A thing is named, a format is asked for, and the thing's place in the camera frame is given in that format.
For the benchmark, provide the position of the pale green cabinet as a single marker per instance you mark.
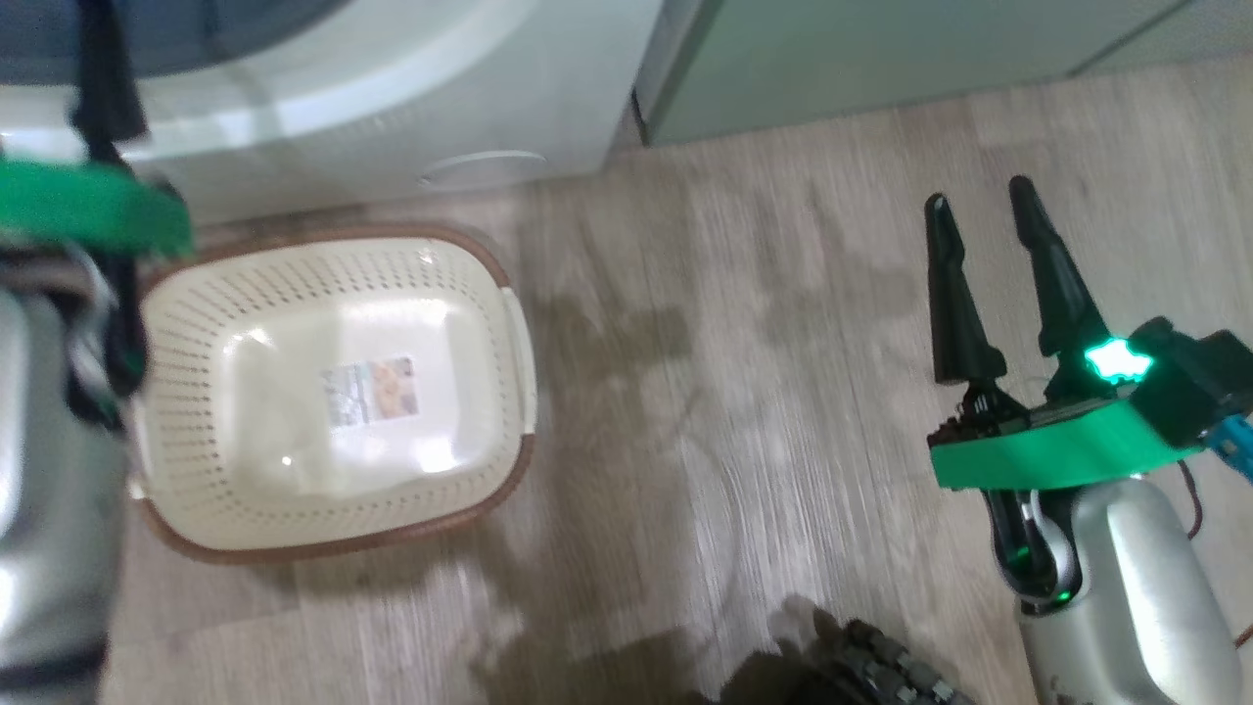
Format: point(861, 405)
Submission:
point(832, 59)
point(1175, 39)

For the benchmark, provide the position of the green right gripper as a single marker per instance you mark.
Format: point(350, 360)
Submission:
point(1057, 446)

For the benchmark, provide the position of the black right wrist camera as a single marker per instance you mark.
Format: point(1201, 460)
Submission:
point(1194, 392)

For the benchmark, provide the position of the blue right camera connector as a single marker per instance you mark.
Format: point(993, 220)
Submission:
point(1235, 443)

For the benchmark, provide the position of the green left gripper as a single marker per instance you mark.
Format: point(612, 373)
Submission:
point(88, 206)

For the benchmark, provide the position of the round white filter cover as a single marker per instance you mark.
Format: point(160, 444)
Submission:
point(480, 166)

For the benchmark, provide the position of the paper basket label sticker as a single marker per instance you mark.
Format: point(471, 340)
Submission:
point(370, 392)

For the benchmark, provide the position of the cream perforated laundry basket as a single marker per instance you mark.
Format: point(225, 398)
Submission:
point(294, 294)

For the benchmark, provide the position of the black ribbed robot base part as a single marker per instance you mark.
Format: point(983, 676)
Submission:
point(881, 666)

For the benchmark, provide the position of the white front-load washing machine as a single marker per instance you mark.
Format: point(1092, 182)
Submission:
point(392, 108)

